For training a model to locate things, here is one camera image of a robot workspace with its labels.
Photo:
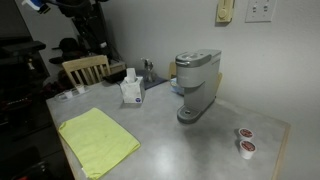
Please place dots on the far red-lid coffee pod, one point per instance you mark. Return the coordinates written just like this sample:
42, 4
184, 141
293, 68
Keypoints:
245, 134

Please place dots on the white wall switch plate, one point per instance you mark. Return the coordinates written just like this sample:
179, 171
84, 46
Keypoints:
260, 11

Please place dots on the clear plastic tray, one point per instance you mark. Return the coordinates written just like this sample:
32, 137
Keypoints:
75, 92

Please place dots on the red-lid coffee pod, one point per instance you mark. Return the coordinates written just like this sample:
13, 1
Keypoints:
245, 134
247, 149

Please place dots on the beige wall thermostat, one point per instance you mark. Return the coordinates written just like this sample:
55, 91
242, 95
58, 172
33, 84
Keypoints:
225, 9

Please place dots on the near red-lid coffee pod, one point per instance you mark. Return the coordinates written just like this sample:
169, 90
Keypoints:
247, 149

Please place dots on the grey tissue box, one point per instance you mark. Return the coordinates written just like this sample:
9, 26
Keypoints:
132, 87

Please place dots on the grey pod coffee maker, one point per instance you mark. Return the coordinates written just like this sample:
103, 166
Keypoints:
197, 73

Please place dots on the dark blue cloth mat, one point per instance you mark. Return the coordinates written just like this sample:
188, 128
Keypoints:
158, 80

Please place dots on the light wooden chair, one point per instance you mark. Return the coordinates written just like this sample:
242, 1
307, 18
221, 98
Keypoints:
88, 70

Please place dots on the yellow microfiber towel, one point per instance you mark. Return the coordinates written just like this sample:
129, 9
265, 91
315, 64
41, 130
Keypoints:
98, 142

